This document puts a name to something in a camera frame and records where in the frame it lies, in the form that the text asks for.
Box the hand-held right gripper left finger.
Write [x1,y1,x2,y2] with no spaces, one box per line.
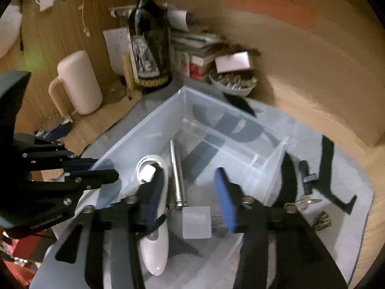
[54,169,167,289]

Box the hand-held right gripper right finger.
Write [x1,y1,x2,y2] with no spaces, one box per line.
[213,168,346,289]

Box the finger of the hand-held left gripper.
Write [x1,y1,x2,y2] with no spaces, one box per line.
[30,169,120,209]
[13,134,94,174]

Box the silver metal rod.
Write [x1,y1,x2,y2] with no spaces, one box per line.
[169,139,188,209]

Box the white travel plug adapter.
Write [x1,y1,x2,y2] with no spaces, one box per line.
[180,205,225,240]

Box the white handheld fabric shaver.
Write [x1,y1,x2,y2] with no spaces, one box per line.
[136,154,169,276]

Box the clear plastic storage box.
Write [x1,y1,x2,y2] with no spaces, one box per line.
[30,86,290,289]

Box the blue object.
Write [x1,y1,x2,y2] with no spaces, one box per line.
[45,123,71,141]

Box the red cloth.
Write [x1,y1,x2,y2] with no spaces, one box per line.
[0,232,40,289]

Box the pale pink mug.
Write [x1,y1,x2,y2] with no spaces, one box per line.
[49,50,103,118]

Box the bunch of keys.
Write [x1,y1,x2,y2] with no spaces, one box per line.
[295,195,322,212]

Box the black clip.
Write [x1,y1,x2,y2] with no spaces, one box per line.
[299,160,317,195]

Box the white bowl of small items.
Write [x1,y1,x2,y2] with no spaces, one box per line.
[209,71,258,97]

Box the white note paper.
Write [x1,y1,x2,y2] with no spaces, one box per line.
[103,28,133,76]

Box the grey mat with black letters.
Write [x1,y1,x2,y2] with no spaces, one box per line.
[81,96,374,289]

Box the small white box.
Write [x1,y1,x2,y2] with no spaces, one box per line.
[215,52,252,73]

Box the stack of books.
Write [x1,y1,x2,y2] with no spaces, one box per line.
[170,30,260,82]

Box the dark wine bottle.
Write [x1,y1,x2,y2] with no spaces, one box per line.
[129,0,173,94]

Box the rolled white paper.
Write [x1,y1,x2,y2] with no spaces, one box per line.
[166,9,191,31]

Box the orange sticky note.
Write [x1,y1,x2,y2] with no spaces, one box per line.
[225,0,320,33]

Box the metal chain bracelet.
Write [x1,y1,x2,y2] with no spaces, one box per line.
[313,211,332,231]

